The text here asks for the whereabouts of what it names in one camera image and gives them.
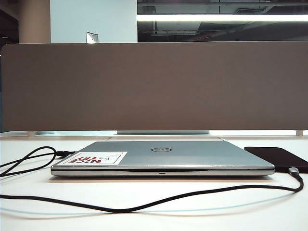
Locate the black smartphone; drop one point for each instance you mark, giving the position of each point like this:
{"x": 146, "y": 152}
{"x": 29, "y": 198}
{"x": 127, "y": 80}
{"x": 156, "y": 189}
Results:
{"x": 276, "y": 156}

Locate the brown desk divider panel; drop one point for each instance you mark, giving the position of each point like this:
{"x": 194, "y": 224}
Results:
{"x": 156, "y": 91}

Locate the silver Dell laptop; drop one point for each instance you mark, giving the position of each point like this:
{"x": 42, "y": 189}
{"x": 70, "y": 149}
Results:
{"x": 192, "y": 157}

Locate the white red-lettered laptop sticker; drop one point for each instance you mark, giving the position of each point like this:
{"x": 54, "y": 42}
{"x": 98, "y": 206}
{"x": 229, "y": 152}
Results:
{"x": 96, "y": 158}

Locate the small red ceiling sign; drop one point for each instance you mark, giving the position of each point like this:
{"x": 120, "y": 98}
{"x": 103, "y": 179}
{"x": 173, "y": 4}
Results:
{"x": 202, "y": 37}

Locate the long ceiling light strip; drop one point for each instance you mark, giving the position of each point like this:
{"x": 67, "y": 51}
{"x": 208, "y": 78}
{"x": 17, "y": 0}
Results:
{"x": 216, "y": 17}

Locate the white divider support post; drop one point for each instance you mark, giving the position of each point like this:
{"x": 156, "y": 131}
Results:
{"x": 299, "y": 132}
{"x": 31, "y": 134}

